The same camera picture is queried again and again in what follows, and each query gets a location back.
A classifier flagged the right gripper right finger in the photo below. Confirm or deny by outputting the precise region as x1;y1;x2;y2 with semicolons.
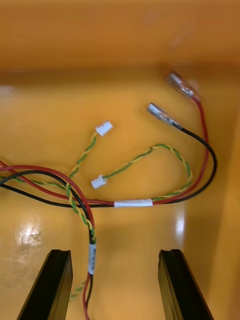
157;248;215;320

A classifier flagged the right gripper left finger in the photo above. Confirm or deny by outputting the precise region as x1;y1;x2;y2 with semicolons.
16;248;74;320

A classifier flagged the red black green-yellow wire harness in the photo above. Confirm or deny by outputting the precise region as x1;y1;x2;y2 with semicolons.
0;71;218;209
0;119;114;320

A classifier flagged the yellow-orange plastic bin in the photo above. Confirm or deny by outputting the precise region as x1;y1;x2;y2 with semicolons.
0;0;240;320

